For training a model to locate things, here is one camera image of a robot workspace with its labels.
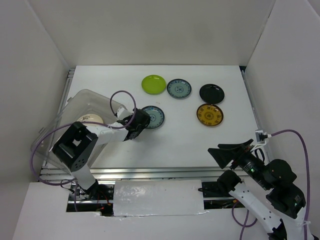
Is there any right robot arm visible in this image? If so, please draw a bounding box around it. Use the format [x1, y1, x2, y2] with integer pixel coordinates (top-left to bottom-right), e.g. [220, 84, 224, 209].
[208, 139, 317, 240]

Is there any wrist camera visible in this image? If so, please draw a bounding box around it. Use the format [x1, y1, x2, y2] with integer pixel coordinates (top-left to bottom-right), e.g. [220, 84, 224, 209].
[251, 129, 272, 151]
[116, 106, 133, 121]

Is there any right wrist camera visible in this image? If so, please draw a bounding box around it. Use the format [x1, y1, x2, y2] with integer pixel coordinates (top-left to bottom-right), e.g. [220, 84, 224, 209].
[251, 129, 272, 151]

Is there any blue patterned plate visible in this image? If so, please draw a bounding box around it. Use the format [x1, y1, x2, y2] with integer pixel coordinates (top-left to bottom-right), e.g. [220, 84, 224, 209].
[166, 78, 192, 99]
[142, 105, 165, 129]

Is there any clear plastic bin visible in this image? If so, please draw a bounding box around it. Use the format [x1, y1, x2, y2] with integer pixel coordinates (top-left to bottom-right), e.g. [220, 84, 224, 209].
[31, 89, 126, 174]

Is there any black plate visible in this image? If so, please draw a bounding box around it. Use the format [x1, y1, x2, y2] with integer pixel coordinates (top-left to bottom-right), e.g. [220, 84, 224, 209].
[199, 83, 225, 105]

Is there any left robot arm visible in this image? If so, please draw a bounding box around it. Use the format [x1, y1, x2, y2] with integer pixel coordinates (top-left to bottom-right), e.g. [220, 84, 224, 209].
[52, 107, 151, 200]

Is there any green plate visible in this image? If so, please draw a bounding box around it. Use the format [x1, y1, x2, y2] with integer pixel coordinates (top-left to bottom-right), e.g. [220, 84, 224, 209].
[141, 74, 167, 95]

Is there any yellow brown patterned plate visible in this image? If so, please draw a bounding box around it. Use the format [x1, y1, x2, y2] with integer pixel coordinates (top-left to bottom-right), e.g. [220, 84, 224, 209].
[196, 103, 224, 127]

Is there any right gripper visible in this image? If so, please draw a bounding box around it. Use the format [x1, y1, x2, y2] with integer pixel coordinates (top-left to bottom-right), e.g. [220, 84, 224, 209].
[206, 137, 272, 188]

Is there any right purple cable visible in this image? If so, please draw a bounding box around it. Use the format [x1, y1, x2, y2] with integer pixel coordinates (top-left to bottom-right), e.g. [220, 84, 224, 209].
[231, 129, 311, 240]

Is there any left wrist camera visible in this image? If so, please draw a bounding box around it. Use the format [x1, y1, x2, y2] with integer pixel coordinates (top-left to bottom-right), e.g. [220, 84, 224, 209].
[116, 106, 133, 121]

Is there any cream plate with flower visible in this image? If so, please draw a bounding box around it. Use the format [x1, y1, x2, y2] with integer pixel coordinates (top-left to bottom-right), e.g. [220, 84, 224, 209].
[77, 113, 104, 124]

